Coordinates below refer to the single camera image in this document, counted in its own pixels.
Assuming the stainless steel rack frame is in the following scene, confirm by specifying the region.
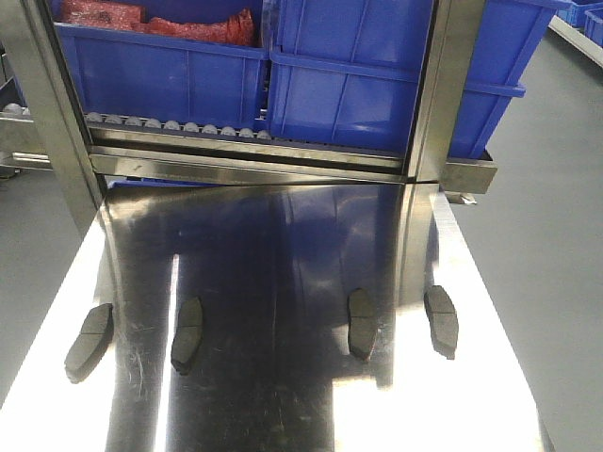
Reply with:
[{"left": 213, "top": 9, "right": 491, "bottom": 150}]
[{"left": 1, "top": 1, "right": 497, "bottom": 233}]

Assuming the red bubble wrap bag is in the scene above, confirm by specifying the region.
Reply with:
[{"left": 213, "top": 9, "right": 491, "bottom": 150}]
[{"left": 60, "top": 1, "right": 256, "bottom": 46}]

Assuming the right blue plastic bin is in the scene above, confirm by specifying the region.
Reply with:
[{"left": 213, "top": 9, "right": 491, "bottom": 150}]
[{"left": 267, "top": 1, "right": 568, "bottom": 159}]

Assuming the blue plastic bin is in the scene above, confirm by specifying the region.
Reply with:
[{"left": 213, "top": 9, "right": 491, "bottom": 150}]
[
  {"left": 267, "top": 1, "right": 568, "bottom": 159},
  {"left": 49, "top": 1, "right": 269, "bottom": 128}
]

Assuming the roller conveyor track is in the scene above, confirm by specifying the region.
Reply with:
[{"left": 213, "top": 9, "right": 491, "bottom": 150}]
[{"left": 85, "top": 112, "right": 272, "bottom": 140}]

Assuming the brake pad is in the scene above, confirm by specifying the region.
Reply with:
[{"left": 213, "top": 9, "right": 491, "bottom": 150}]
[
  {"left": 64, "top": 303, "right": 114, "bottom": 384},
  {"left": 171, "top": 297, "right": 204, "bottom": 375},
  {"left": 424, "top": 285, "right": 459, "bottom": 360},
  {"left": 348, "top": 288, "right": 378, "bottom": 362}
]

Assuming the left blue plastic bin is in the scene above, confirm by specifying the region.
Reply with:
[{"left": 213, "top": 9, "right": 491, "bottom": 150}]
[{"left": 49, "top": 1, "right": 269, "bottom": 128}]

